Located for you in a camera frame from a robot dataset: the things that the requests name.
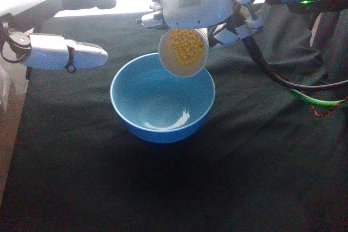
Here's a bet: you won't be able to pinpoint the green cable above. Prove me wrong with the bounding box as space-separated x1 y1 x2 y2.
287 87 345 110

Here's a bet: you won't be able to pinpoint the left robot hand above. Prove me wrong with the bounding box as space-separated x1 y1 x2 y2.
0 0 121 74

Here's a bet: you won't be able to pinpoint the blue ceramic bowl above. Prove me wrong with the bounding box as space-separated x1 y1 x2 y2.
109 53 216 145

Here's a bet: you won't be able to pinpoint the thick black cable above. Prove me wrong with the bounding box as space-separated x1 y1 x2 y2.
243 35 348 92

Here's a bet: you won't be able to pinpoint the red braided cable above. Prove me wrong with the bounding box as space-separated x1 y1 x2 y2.
309 96 348 118

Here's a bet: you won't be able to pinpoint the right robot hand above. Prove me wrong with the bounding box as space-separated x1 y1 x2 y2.
135 0 235 31

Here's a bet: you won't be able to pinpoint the black table cloth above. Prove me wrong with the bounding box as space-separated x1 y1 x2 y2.
0 3 348 232

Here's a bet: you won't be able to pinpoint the yellow beads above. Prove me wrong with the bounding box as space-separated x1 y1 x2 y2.
168 29 206 67

